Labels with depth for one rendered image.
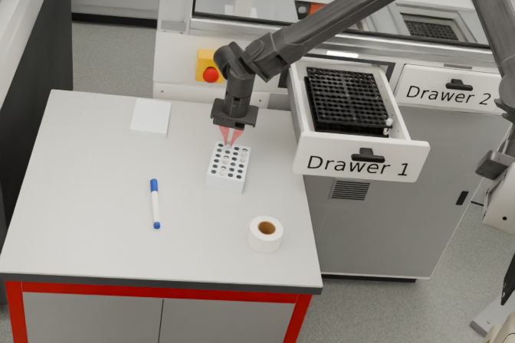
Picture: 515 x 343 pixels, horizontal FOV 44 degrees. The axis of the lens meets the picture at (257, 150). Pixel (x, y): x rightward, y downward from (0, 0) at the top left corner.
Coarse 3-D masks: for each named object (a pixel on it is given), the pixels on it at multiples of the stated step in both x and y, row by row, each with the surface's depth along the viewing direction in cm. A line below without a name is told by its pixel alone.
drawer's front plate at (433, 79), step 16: (400, 80) 167; (416, 80) 167; (432, 80) 167; (448, 80) 168; (464, 80) 168; (480, 80) 168; (496, 80) 169; (400, 96) 170; (416, 96) 170; (432, 96) 171; (480, 96) 172; (496, 96) 172
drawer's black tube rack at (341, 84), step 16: (304, 80) 163; (320, 80) 158; (336, 80) 159; (352, 80) 161; (368, 80) 162; (320, 96) 152; (336, 96) 154; (352, 96) 155; (368, 96) 156; (320, 112) 148; (336, 112) 149; (352, 112) 150; (368, 112) 151; (384, 112) 152; (320, 128) 148; (336, 128) 149; (352, 128) 149; (368, 128) 151; (384, 128) 152
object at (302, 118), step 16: (304, 64) 165; (320, 64) 166; (336, 64) 166; (352, 64) 168; (288, 80) 163; (384, 80) 164; (304, 96) 163; (384, 96) 162; (304, 112) 147; (304, 128) 143; (400, 128) 150
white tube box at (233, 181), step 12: (216, 144) 149; (216, 156) 147; (228, 156) 146; (240, 156) 147; (216, 168) 142; (228, 168) 143; (240, 168) 143; (216, 180) 141; (228, 180) 140; (240, 180) 140; (240, 192) 142
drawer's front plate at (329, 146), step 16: (304, 144) 136; (320, 144) 137; (336, 144) 137; (352, 144) 137; (368, 144) 138; (384, 144) 138; (400, 144) 138; (416, 144) 139; (304, 160) 139; (336, 160) 140; (352, 160) 140; (400, 160) 141; (416, 160) 142; (336, 176) 143; (352, 176) 144; (368, 176) 144; (384, 176) 144; (400, 176) 145; (416, 176) 145
